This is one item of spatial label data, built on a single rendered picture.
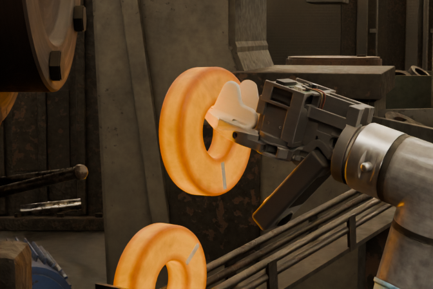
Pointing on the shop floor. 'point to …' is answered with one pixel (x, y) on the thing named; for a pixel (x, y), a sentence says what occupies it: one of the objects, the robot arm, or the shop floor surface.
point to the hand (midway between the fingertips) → (208, 115)
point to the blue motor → (46, 270)
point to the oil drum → (335, 60)
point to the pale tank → (386, 13)
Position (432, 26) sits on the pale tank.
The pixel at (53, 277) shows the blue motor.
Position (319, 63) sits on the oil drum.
